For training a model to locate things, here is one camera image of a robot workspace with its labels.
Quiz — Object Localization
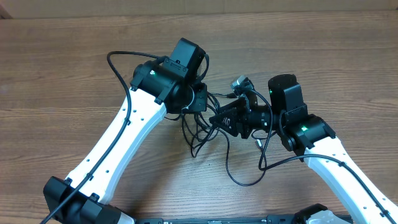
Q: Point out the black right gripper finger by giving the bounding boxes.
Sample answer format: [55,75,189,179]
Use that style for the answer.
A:
[218,96,249,113]
[210,108,240,137]

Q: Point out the black USB cable long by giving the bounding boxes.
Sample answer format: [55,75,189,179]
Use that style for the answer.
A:
[219,130,266,187]

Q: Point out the black USB cable bundle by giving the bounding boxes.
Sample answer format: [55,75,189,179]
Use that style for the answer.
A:
[180,91,237,159]

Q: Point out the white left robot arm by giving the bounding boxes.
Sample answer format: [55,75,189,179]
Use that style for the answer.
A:
[43,38,209,224]

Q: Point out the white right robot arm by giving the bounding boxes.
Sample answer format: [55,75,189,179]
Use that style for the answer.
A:
[210,74,397,223]

